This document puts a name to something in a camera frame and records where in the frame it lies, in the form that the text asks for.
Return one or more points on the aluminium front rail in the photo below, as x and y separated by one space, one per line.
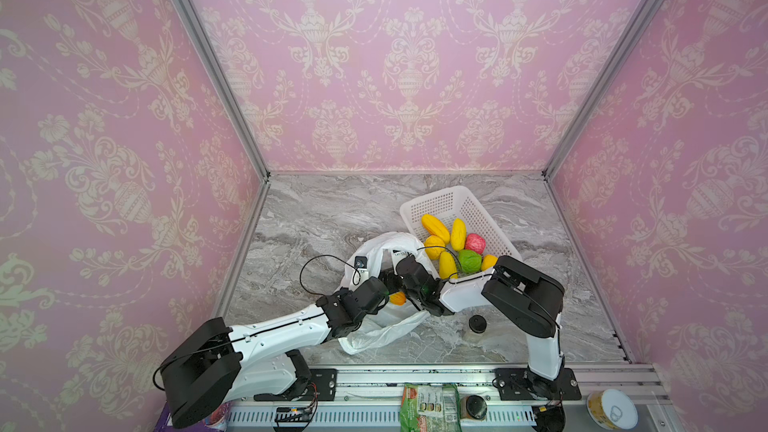
368 398

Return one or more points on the white plastic bag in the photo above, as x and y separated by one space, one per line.
385 321

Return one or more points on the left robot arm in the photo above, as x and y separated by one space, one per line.
218 363

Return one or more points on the white plastic basket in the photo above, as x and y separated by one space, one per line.
457 202

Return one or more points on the left aluminium corner post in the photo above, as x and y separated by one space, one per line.
201 43

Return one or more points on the orange toy mango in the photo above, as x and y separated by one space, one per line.
435 227

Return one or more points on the yellow toy banana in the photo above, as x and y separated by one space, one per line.
447 265

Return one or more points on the purple snack packet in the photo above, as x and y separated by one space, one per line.
217 421

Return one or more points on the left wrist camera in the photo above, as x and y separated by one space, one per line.
360 266

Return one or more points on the yellow toy orange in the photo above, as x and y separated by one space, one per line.
434 246

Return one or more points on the dark jar on rail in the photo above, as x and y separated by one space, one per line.
473 407

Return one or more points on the yellow toy lemon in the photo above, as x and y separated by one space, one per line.
458 235

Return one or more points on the red toy apple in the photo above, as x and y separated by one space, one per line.
475 243

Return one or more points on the aluminium corner post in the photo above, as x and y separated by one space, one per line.
630 37
201 43

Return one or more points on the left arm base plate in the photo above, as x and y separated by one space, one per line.
317 383

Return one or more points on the green snack packet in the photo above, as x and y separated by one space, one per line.
429 408

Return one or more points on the white lid tin can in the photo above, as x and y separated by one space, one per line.
612 410

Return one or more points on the small orange toy fruit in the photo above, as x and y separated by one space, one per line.
488 262

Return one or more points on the green toy apple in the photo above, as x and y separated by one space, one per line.
470 261

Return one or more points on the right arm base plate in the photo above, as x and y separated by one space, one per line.
520 384

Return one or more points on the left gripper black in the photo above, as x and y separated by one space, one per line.
346 292

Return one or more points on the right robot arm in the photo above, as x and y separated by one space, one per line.
530 299

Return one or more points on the right aluminium corner post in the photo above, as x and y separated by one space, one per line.
630 37

